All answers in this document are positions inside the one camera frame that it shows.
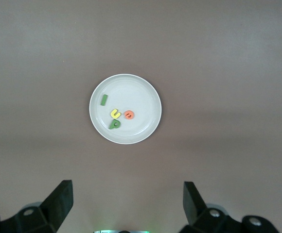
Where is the yellow letter u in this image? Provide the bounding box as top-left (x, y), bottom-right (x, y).
top-left (110, 108), bottom-right (122, 119)

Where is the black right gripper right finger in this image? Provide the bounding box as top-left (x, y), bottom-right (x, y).
top-left (181, 181), bottom-right (244, 233)

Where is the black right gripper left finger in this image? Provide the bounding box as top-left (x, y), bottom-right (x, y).
top-left (0, 179), bottom-right (73, 233)

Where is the beige round plate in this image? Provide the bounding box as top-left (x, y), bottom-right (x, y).
top-left (89, 74), bottom-right (162, 145)

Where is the green letter p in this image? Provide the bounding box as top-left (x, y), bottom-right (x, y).
top-left (108, 119), bottom-right (122, 130)

